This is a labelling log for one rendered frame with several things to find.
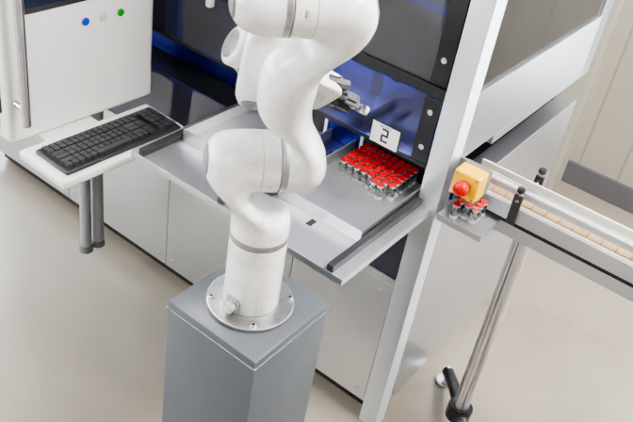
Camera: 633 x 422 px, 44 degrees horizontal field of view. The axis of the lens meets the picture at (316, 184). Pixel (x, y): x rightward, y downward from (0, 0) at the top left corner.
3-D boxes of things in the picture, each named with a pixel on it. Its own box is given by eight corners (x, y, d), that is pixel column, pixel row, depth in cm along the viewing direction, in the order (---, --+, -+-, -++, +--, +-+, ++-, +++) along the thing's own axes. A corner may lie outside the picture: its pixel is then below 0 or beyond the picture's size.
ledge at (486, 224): (461, 199, 215) (462, 192, 214) (503, 220, 209) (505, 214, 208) (435, 219, 205) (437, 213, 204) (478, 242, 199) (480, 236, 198)
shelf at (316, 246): (251, 102, 242) (251, 96, 241) (444, 203, 212) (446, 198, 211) (131, 155, 209) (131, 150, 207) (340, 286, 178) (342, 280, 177)
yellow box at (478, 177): (462, 181, 204) (468, 157, 200) (486, 193, 201) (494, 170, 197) (447, 192, 198) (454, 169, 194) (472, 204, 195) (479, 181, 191)
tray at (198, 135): (263, 103, 239) (265, 92, 237) (331, 137, 228) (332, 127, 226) (183, 139, 215) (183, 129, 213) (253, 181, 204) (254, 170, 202)
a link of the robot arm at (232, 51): (291, 83, 160) (296, 44, 164) (237, 56, 153) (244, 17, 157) (267, 96, 167) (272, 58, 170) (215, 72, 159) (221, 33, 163)
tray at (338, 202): (352, 150, 224) (355, 138, 222) (430, 189, 213) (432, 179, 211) (277, 195, 200) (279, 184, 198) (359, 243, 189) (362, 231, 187)
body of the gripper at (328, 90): (274, 97, 169) (314, 116, 175) (303, 78, 161) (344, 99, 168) (277, 67, 172) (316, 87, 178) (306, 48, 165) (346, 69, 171)
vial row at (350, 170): (340, 170, 214) (343, 155, 212) (395, 199, 206) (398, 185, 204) (335, 172, 213) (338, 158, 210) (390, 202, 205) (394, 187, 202)
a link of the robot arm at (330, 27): (236, 154, 156) (316, 156, 160) (241, 204, 149) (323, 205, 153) (276, -50, 117) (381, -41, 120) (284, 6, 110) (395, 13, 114)
